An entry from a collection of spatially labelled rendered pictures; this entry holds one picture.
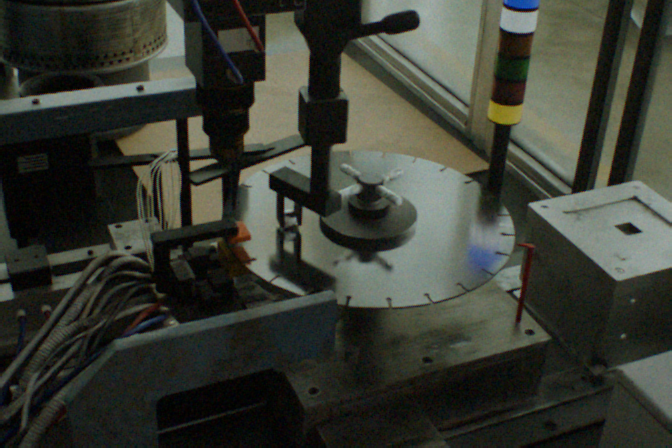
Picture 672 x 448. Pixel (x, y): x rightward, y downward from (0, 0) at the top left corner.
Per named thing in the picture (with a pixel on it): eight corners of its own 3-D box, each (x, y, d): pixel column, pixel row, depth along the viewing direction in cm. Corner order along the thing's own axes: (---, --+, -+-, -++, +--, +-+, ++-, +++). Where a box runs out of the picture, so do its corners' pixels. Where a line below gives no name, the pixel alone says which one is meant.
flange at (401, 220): (346, 184, 111) (347, 166, 110) (431, 209, 107) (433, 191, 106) (301, 227, 103) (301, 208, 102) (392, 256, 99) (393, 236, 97)
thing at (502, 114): (508, 109, 128) (511, 89, 126) (527, 122, 124) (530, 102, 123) (481, 113, 126) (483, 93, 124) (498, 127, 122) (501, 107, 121)
